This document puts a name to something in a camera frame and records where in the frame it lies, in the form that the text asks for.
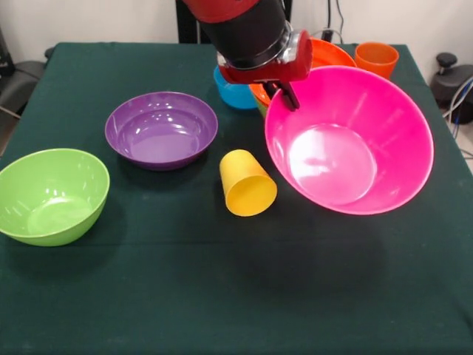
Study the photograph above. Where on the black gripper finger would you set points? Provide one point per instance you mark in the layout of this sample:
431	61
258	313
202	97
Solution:
288	95
271	88

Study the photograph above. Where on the orange plastic cup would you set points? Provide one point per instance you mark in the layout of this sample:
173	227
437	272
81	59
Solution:
378	61

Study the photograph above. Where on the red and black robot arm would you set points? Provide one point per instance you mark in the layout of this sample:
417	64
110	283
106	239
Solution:
244	29

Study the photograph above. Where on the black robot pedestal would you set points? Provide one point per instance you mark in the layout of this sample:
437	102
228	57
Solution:
188	22

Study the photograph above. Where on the dark green tablecloth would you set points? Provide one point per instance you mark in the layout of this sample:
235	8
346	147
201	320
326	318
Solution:
111	303

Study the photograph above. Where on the purple plastic bowl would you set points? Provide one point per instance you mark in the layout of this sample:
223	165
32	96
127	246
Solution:
159	133

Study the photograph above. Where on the blue plastic bowl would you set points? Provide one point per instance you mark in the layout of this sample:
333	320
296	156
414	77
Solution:
233	96

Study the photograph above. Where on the black chair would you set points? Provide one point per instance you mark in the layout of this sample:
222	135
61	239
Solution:
18	85

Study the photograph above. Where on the large orange plastic bowl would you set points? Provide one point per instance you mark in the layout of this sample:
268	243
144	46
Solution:
332	53

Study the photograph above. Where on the yellow plastic cup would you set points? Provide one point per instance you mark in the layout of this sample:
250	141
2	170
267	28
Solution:
247	192

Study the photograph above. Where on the pink plastic bowl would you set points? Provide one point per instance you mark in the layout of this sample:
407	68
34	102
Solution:
351	148

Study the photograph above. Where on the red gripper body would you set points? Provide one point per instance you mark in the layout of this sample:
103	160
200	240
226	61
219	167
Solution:
288	70

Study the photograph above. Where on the green plastic bowl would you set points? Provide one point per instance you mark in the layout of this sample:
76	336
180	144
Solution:
48	196
261	109

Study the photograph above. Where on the black power plug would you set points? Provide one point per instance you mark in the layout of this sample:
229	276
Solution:
327	35

